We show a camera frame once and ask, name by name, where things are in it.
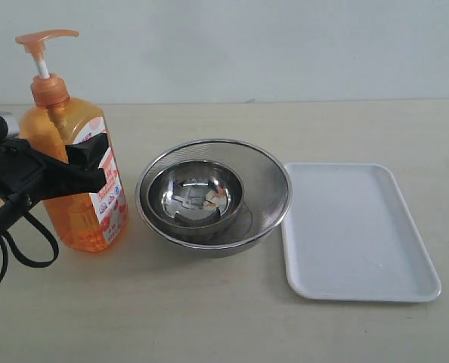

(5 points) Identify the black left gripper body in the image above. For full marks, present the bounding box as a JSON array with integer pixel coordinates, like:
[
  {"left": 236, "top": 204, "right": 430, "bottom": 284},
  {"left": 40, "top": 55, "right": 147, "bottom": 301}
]
[{"left": 0, "top": 138, "right": 47, "bottom": 232}]

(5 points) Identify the orange pump soap bottle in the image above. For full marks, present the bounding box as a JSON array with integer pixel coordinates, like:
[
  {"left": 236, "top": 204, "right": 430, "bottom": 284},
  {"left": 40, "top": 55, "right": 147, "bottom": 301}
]
[{"left": 15, "top": 29, "right": 129, "bottom": 253}]

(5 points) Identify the small stainless steel bowl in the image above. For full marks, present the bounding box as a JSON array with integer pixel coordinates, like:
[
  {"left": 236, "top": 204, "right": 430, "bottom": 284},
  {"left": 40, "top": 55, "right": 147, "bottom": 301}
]
[{"left": 146, "top": 160, "right": 244, "bottom": 232}]

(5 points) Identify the large steel mesh strainer bowl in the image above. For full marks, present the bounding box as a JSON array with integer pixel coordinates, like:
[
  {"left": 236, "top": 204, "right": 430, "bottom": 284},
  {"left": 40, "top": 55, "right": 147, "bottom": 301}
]
[{"left": 135, "top": 138, "right": 293, "bottom": 258}]

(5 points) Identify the white plastic tray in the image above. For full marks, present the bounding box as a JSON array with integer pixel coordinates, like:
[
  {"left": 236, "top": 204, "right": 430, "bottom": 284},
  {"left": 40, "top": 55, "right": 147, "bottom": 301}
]
[{"left": 281, "top": 162, "right": 441, "bottom": 303}]

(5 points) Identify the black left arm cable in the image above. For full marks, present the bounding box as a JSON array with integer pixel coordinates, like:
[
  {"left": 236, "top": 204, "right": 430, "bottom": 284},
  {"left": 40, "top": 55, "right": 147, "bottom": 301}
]
[{"left": 0, "top": 203, "right": 60, "bottom": 299}]

